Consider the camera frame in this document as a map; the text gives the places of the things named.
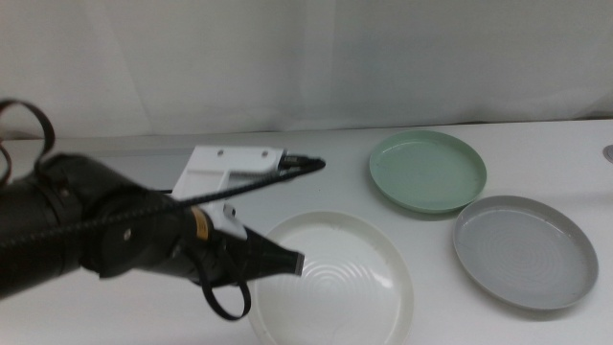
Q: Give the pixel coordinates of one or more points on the grey shallow plastic bowl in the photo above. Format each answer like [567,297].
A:
[524,256]

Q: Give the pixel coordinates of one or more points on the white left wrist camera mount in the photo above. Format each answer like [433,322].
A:
[230,160]

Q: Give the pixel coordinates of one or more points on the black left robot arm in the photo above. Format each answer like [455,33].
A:
[72,211]

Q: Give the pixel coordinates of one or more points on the round grey table grommet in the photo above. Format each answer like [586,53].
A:
[609,154]

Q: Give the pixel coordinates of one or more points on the mint green shallow plastic bowl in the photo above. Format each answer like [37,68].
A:
[426,175]

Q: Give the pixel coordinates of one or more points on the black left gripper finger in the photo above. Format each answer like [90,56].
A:
[278,263]

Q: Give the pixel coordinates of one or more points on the white shallow plastic bowl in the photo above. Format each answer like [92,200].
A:
[345,297]

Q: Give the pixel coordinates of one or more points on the white fabric backdrop curtain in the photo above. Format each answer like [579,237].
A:
[287,62]

